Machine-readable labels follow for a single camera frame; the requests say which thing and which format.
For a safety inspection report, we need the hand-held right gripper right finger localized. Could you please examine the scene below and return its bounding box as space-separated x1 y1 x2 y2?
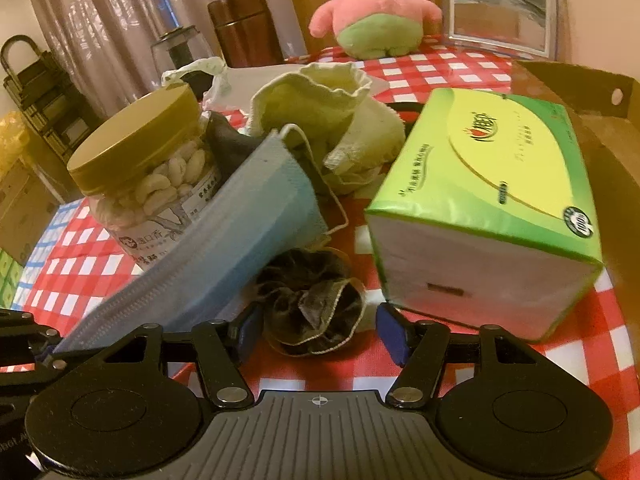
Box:
375 303 563 409

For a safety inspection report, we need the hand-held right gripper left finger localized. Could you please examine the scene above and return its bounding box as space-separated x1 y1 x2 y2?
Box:
65 304 266 409

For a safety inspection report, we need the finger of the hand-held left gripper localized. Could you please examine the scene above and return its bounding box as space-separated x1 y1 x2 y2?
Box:
0 357 70 388
0 311 60 357

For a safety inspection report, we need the dark grey cloth mask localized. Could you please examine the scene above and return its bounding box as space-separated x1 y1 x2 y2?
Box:
252 247 369 359

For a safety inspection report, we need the blue face mask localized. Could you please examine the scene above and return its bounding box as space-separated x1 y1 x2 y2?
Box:
52 126 351 361

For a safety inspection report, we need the cream cloth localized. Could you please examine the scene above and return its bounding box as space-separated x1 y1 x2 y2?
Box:
248 61 407 199

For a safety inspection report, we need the white cloth bag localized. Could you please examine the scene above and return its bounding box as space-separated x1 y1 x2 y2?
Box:
161 56 261 111

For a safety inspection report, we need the brown cardboard box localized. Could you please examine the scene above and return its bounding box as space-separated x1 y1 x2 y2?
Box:
510 59 640 346

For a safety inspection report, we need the red checkered tablecloth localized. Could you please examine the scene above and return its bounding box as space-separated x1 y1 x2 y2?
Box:
0 35 640 413

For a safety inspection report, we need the blue checkered cloth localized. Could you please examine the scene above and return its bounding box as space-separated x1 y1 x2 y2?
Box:
22 199 77 288

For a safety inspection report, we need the green tissue pack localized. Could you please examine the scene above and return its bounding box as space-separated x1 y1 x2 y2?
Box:
363 87 606 344

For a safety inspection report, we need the yellow plastic bag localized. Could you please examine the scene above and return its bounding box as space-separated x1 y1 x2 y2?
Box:
0 110 27 182

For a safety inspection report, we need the clear nut jar gold lid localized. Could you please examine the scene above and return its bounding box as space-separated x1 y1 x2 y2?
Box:
66 82 226 272

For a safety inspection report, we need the black folding chair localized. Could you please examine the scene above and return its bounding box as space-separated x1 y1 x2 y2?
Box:
0 35 103 163

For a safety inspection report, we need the glass jar black lid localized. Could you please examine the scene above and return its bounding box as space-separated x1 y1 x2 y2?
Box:
150 25 222 87

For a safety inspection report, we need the brown cylindrical canister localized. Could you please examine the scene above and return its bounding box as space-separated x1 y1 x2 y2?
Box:
207 0 286 69

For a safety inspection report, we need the beige curtain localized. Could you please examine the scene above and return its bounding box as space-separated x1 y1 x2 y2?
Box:
20 0 307 117

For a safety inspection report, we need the pink starfish plush toy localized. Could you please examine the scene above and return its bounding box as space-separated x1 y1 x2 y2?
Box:
308 0 444 60

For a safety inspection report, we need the clear picture frame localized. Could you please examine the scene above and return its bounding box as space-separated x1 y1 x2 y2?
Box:
440 0 560 61

